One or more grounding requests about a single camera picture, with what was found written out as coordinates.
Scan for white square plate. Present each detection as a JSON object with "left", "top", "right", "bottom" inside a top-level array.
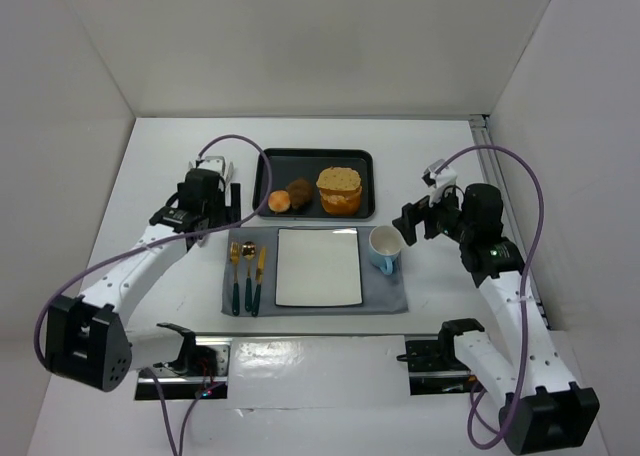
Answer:
[{"left": 275, "top": 228, "right": 363, "bottom": 308}]

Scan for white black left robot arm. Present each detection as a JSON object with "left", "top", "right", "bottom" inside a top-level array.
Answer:
[{"left": 43, "top": 168, "right": 241, "bottom": 392}]

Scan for brown chocolate croissant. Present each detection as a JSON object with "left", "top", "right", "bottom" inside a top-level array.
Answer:
[{"left": 286, "top": 178, "right": 313, "bottom": 210}]

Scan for gold spoon green handle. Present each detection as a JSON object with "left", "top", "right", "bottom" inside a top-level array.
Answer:
[{"left": 241, "top": 241, "right": 256, "bottom": 313}]

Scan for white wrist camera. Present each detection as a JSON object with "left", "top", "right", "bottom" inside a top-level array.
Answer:
[
  {"left": 195, "top": 156, "right": 227, "bottom": 176},
  {"left": 422, "top": 159, "right": 457, "bottom": 206}
]

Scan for gold fork green handle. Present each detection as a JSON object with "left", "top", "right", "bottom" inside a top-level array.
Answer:
[{"left": 230, "top": 241, "right": 240, "bottom": 316}]

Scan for black rectangular baking tray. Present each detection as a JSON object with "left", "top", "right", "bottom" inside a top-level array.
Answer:
[{"left": 253, "top": 148, "right": 377, "bottom": 222}]

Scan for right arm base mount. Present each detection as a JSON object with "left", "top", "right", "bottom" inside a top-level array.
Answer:
[{"left": 396, "top": 338, "right": 476, "bottom": 396}]

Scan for light blue mug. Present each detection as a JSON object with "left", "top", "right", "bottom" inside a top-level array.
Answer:
[{"left": 369, "top": 226, "right": 404, "bottom": 276}]

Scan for orange round cake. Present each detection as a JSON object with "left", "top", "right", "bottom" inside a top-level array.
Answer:
[{"left": 319, "top": 186, "right": 362, "bottom": 216}]

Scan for aluminium frame rail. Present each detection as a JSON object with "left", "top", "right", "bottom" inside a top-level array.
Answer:
[{"left": 468, "top": 114, "right": 554, "bottom": 331}]

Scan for small round golden bun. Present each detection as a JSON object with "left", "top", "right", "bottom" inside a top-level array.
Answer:
[{"left": 268, "top": 190, "right": 291, "bottom": 214}]

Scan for seeded bread slice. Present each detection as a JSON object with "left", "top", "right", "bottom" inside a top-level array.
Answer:
[{"left": 316, "top": 167, "right": 361, "bottom": 191}]

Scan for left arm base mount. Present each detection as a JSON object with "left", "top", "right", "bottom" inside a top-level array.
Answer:
[{"left": 131, "top": 325, "right": 231, "bottom": 401}]

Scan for grey cloth placemat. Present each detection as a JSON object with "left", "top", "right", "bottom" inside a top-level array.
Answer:
[{"left": 228, "top": 226, "right": 408, "bottom": 317}]

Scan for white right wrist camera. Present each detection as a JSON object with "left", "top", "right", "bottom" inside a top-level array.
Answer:
[{"left": 422, "top": 159, "right": 457, "bottom": 206}]

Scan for silver metal tongs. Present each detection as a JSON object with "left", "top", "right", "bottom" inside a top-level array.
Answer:
[{"left": 188, "top": 155, "right": 234, "bottom": 184}]

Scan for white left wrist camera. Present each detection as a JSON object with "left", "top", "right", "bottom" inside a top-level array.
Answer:
[{"left": 195, "top": 156, "right": 227, "bottom": 176}]

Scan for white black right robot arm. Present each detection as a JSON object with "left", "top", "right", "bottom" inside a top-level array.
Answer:
[{"left": 393, "top": 183, "right": 600, "bottom": 455}]

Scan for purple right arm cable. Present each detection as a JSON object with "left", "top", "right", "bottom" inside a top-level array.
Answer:
[{"left": 439, "top": 145, "right": 545, "bottom": 450}]

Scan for gold knife green handle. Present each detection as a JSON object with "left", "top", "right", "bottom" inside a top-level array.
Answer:
[{"left": 251, "top": 246, "right": 267, "bottom": 317}]

